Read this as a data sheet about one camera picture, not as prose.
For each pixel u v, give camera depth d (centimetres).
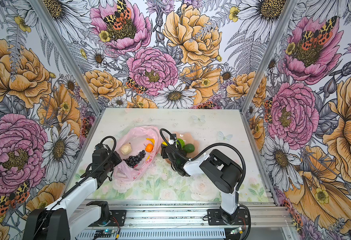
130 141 102
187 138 99
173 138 79
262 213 77
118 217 74
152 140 98
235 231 72
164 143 89
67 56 89
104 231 71
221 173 49
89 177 58
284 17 75
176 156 71
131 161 91
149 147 97
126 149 94
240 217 72
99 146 77
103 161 67
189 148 93
